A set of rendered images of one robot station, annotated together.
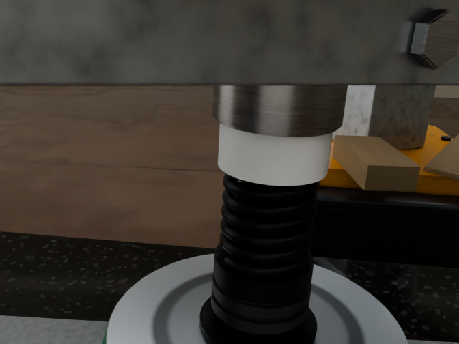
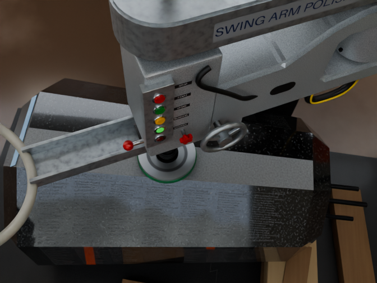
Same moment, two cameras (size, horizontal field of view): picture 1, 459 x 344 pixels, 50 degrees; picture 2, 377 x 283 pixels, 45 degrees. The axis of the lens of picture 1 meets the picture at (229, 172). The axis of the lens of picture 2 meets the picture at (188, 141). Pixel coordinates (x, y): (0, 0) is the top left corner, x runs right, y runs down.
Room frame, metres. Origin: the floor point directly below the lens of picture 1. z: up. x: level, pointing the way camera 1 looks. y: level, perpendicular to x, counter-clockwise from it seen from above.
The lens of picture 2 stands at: (-0.43, -0.12, 2.39)
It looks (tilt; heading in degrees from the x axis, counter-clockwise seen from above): 62 degrees down; 1
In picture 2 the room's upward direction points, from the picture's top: 6 degrees clockwise
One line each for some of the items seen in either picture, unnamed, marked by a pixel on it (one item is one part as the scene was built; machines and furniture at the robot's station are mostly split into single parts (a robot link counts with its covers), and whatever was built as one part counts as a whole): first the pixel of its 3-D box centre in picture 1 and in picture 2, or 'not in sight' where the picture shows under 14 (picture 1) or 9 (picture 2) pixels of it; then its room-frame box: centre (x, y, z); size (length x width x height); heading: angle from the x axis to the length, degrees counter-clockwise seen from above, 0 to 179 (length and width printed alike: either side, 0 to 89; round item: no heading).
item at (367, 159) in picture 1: (372, 161); not in sight; (0.95, -0.28, 0.81); 0.20 x 0.10 x 0.05; 7
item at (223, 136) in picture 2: not in sight; (219, 127); (0.25, -0.19, 1.20); 0.15 x 0.10 x 0.15; 118
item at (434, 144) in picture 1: (367, 146); not in sight; (1.20, -0.34, 0.76); 0.49 x 0.49 x 0.05; 89
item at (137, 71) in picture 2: not in sight; (194, 76); (0.34, -0.10, 1.32); 0.36 x 0.22 x 0.45; 118
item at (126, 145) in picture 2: not in sight; (135, 143); (0.18, 0.05, 1.17); 0.08 x 0.03 x 0.03; 118
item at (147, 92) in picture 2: not in sight; (157, 115); (0.17, -0.02, 1.37); 0.08 x 0.03 x 0.28; 118
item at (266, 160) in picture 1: (274, 139); not in sight; (0.30, -0.03, 1.02); 0.07 x 0.07 x 0.04
